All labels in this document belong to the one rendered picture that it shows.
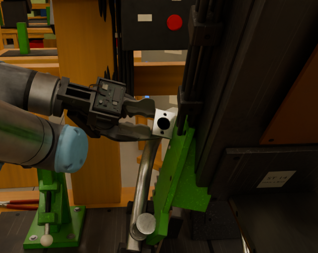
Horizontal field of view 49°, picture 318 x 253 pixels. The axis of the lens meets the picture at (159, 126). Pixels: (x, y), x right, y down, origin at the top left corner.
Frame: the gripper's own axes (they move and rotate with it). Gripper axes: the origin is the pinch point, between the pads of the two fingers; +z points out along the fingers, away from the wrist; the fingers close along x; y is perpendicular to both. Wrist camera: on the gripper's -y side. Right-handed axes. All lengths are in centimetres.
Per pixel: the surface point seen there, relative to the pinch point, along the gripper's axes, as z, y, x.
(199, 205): 9.4, 2.2, -14.3
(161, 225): 3.0, 1.7, -19.0
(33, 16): -235, -742, 545
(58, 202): -16.3, -25.6, -14.4
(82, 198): -10.9, -43.3, -9.3
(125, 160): 20, -244, 66
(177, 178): 3.4, 6.5, -11.6
